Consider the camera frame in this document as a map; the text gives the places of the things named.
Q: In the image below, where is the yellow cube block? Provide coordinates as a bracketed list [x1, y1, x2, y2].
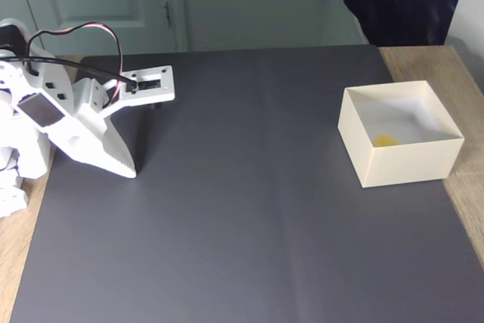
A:
[371, 134, 401, 148]

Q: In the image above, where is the white open box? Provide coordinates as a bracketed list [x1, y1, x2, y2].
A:
[337, 80, 465, 189]

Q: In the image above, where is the dark grey mat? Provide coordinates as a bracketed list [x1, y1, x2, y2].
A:
[9, 45, 484, 323]

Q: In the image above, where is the black cable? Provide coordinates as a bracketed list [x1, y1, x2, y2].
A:
[0, 56, 139, 92]

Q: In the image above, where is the red and white servo cable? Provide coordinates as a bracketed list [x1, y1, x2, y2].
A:
[26, 23, 126, 107]

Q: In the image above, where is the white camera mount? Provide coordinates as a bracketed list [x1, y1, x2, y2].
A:
[100, 65, 177, 114]

